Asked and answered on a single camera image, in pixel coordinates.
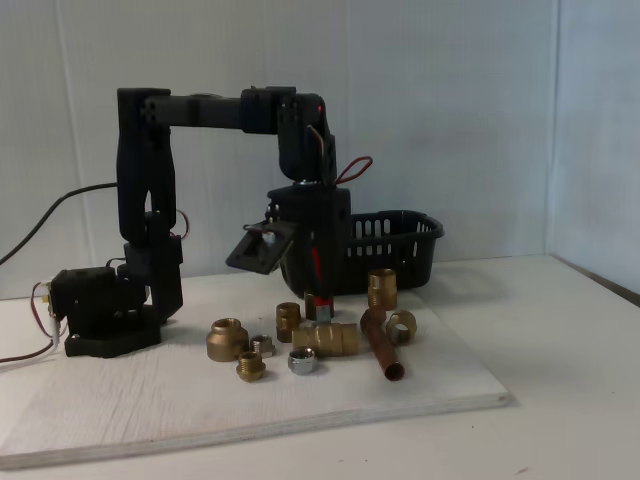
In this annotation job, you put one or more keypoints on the brass male thread adapter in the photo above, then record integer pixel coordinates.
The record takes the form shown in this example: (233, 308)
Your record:
(382, 287)

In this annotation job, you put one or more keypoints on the brass hex threaded fitting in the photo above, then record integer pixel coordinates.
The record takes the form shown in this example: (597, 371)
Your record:
(287, 325)

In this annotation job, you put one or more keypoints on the black plastic slotted basket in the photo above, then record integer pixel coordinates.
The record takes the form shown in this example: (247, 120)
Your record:
(400, 272)

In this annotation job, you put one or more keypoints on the small silver hex bushing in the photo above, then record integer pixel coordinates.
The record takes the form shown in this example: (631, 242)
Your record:
(263, 345)

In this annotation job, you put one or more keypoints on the copper pipe piece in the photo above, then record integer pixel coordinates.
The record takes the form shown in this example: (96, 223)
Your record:
(382, 350)

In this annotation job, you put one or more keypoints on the chrome hex nut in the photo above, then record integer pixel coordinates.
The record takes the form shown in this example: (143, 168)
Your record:
(302, 364)

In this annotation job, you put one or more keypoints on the large brass reducer coupling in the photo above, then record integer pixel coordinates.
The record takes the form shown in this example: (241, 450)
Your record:
(227, 342)

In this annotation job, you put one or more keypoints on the small brass hex nipple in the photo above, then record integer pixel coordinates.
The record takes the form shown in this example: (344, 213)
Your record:
(250, 367)

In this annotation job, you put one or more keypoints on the white wooden board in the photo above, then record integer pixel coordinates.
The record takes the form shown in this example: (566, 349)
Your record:
(150, 400)

